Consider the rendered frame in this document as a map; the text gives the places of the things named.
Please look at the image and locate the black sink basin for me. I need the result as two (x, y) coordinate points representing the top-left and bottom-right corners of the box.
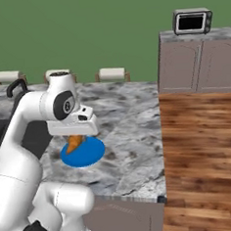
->
(0, 114), (56, 165)

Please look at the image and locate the silver toaster oven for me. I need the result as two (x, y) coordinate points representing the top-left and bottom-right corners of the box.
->
(171, 6), (215, 37)

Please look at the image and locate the grey island cupboard front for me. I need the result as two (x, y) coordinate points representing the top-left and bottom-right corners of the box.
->
(82, 191), (167, 231)

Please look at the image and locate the grey cupboard run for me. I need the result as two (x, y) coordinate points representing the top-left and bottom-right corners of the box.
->
(153, 24), (231, 99)

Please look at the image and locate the white cushioned wooden stool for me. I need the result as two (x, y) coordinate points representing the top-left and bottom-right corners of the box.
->
(43, 68), (78, 87)
(0, 69), (28, 87)
(94, 66), (131, 84)

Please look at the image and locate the black curved tap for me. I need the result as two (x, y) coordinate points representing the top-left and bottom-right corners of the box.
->
(5, 77), (29, 99)

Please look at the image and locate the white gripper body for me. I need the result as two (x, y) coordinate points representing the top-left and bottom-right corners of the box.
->
(46, 113), (101, 140)

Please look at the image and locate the orange-brown croissant pastry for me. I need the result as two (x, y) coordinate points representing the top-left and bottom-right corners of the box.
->
(65, 134), (86, 156)

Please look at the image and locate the blue round plate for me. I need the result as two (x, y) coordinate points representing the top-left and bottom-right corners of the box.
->
(59, 134), (108, 169)

